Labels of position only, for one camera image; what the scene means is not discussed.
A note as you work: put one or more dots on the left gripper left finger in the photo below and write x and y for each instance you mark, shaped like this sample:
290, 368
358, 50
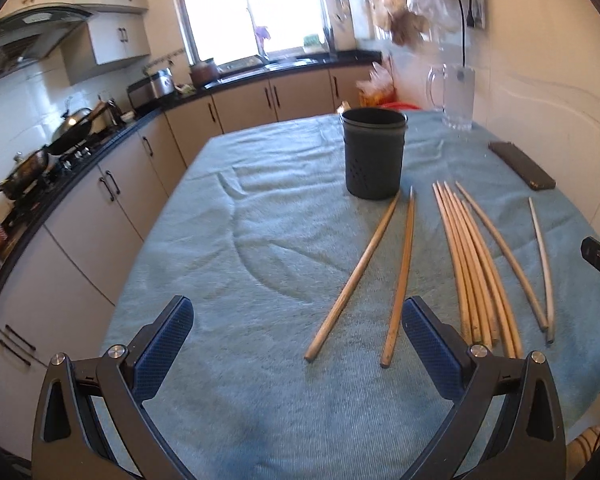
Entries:
90, 422

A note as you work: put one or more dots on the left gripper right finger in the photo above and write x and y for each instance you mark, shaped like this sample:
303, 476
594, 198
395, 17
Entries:
528, 438

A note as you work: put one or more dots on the wooden chopstick angled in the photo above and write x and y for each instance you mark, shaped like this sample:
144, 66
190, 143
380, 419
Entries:
539, 314

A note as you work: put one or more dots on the wooden chopstick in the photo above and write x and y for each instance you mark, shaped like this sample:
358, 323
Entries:
547, 275
401, 284
344, 296

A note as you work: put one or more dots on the bundle chopstick three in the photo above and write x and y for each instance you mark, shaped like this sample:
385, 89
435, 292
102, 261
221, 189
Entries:
487, 318

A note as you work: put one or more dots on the bundle chopstick one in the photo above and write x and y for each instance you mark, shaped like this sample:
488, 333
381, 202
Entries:
452, 259

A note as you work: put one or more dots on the bundle chopstick two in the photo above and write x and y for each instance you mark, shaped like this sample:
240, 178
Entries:
470, 317

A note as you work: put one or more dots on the bundle chopstick four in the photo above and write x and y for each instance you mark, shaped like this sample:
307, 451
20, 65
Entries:
507, 328

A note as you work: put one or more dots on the lower kitchen cabinets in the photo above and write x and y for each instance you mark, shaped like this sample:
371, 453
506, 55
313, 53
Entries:
76, 245

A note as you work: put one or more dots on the kitchen cabinets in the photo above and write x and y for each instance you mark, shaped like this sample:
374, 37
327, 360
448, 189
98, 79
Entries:
114, 37
76, 245

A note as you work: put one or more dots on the upper kitchen cabinets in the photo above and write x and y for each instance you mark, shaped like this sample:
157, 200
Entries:
114, 37

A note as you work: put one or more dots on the person's hand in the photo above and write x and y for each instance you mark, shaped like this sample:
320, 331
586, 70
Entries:
583, 455

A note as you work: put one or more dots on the black smartphone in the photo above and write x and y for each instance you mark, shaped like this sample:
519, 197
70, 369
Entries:
523, 166

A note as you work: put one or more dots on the teal table cloth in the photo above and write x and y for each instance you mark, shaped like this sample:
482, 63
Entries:
262, 234

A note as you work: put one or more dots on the clear glass pitcher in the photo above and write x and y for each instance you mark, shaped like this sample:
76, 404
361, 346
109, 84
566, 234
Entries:
457, 94

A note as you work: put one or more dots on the steel pot on stove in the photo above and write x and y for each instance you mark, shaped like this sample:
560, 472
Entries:
27, 170

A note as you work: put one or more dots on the black utensil holder cup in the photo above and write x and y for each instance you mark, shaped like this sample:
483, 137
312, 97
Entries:
374, 139

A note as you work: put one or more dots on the red plastic basin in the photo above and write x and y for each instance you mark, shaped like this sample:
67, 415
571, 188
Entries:
402, 106

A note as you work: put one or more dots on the plastic bag on floor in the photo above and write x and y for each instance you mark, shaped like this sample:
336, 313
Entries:
378, 89

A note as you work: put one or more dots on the wok with lid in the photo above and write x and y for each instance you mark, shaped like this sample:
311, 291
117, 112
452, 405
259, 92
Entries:
77, 126

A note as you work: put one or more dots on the hanging plastic bags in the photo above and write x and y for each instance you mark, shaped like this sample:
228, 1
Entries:
409, 22

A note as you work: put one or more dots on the silver rice cooker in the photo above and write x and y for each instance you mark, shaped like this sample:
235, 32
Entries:
146, 93

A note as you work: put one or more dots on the brown clay pot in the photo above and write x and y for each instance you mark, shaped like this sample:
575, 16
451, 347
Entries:
203, 72

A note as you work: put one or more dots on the range hood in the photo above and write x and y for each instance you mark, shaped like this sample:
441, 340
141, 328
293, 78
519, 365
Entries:
28, 36

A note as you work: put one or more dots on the window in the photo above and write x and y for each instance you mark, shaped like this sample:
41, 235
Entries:
230, 30

